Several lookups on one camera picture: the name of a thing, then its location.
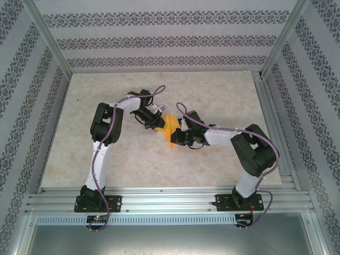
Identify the orange cloth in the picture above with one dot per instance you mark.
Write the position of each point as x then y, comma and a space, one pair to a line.
171, 125

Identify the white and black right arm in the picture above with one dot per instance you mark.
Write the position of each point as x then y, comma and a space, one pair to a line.
247, 186

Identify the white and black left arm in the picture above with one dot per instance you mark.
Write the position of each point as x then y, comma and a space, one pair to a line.
98, 159

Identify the grey sheet metal panel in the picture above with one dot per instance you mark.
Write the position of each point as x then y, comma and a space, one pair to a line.
170, 239

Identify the aluminium mounting rail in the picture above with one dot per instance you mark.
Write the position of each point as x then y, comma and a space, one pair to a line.
170, 199

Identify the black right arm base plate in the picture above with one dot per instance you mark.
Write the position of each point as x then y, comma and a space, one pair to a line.
220, 203

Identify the aluminium side rail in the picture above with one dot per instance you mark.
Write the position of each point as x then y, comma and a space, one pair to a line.
268, 106

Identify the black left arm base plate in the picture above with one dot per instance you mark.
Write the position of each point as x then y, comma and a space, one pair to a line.
117, 203

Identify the aluminium frame post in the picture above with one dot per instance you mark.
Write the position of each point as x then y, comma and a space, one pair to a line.
284, 37
47, 34

